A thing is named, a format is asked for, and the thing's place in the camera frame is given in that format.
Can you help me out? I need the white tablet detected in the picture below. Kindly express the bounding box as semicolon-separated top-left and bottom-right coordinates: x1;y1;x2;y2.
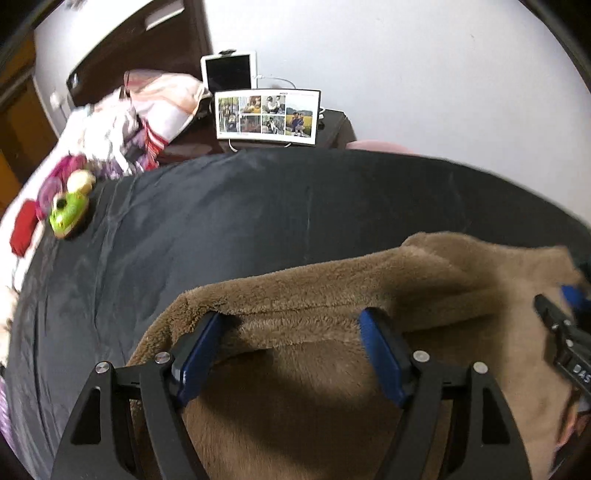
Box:
201;50;258;94

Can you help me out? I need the white bed sheet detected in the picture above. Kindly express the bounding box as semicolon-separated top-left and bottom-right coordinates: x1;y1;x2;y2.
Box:
0;108;107;296

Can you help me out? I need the dark wooden nightstand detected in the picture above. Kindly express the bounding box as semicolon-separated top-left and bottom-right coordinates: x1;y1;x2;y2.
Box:
161;109;357;163

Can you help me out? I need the magenta cloth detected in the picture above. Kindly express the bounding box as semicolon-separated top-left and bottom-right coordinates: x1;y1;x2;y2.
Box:
36;154;88;221

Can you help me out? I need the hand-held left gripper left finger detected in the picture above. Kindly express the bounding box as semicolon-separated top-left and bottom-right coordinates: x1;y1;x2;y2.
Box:
51;311;227;480

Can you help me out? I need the pink cloth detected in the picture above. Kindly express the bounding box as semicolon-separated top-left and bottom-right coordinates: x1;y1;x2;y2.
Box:
346;140;419;156

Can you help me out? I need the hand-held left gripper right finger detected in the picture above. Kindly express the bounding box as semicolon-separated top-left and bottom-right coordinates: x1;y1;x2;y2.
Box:
359;308;532;480

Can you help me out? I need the person's right hand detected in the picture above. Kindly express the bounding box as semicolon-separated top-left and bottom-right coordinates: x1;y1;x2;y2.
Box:
554;398;583;462

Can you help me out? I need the wooden wardrobe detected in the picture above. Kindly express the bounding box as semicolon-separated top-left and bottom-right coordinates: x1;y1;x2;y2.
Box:
0;37;62;186

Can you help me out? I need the brown fleece garment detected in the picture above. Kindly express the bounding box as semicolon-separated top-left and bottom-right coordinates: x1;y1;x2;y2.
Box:
126;231;591;480

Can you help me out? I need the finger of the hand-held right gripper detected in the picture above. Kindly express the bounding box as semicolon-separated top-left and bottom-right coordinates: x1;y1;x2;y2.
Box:
533;294;579;347
560;284;591;326

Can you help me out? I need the green plush toy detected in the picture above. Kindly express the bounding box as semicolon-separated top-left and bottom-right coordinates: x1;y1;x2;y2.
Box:
49;170;97;240

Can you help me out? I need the dark wooden headboard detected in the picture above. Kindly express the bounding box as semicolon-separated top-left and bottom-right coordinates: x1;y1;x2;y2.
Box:
67;0;214;110

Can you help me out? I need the dark grey bed cover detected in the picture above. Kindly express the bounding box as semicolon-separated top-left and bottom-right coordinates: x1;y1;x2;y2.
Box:
0;148;591;480

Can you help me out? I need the patterned crumpled quilt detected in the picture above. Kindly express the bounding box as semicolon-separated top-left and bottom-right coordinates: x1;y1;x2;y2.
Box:
69;90;168;179

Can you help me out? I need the red cloth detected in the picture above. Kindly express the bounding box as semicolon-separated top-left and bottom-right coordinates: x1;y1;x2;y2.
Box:
9;199;40;257

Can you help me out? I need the photo collage display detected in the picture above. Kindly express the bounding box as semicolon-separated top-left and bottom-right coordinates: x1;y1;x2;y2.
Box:
213;89;322;148

